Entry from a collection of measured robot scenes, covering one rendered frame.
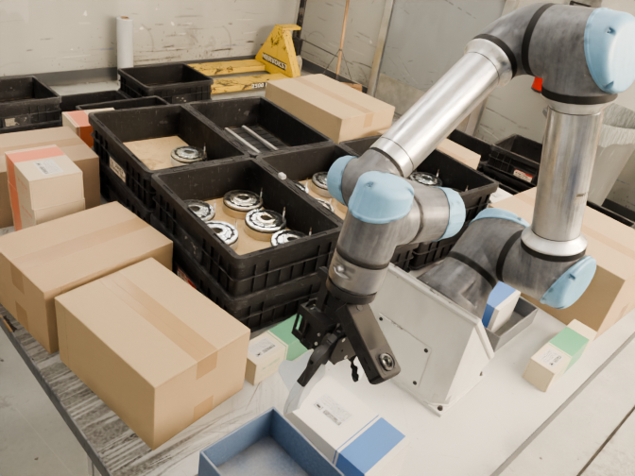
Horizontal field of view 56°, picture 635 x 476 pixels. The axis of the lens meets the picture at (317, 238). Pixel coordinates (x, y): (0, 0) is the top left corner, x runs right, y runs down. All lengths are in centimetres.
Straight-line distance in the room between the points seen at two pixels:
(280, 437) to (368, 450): 15
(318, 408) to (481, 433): 37
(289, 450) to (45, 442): 117
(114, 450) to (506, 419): 78
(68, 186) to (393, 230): 94
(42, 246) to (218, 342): 46
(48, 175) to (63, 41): 328
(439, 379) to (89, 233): 81
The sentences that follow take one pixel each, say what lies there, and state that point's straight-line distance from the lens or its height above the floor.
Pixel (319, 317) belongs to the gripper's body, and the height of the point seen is 108.
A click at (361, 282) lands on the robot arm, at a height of 117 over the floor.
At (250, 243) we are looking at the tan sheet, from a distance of 143.
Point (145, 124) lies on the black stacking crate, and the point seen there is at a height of 88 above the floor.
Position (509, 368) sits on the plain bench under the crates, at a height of 70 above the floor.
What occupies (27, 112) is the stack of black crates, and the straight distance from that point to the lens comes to 286.
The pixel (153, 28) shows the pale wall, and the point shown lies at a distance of 502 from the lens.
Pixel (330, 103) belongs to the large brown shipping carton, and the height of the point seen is 90.
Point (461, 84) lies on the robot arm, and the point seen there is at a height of 136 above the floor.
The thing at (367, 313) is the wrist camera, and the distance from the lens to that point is 82.
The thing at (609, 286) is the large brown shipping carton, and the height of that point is 86.
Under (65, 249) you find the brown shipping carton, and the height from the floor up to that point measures 86.
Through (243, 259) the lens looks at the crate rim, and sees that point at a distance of 120.
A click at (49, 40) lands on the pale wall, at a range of 469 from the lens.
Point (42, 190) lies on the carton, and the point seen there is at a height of 89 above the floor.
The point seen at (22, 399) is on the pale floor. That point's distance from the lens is 223.
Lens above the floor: 161
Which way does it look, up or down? 32 degrees down
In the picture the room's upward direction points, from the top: 11 degrees clockwise
